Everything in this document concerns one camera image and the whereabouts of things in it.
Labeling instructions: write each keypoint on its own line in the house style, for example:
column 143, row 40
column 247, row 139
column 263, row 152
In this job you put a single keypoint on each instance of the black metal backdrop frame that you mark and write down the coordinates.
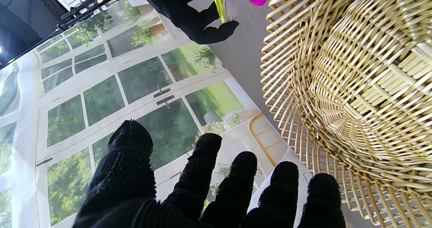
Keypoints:
column 87, row 10

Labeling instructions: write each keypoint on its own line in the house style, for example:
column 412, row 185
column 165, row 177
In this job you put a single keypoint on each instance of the oval woven wicker basket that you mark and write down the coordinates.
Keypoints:
column 354, row 103

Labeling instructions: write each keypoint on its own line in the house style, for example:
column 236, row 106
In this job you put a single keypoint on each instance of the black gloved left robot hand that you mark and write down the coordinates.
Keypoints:
column 125, row 187

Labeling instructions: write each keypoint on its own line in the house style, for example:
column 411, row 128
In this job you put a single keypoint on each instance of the yellow culture dish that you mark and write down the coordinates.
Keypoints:
column 218, row 2

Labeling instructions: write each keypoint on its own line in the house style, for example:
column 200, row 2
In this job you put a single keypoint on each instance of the printed sunroom backdrop banner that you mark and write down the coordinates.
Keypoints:
column 101, row 100

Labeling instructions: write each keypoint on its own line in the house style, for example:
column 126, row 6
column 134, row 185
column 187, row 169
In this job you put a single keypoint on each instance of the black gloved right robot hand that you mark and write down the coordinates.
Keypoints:
column 182, row 5

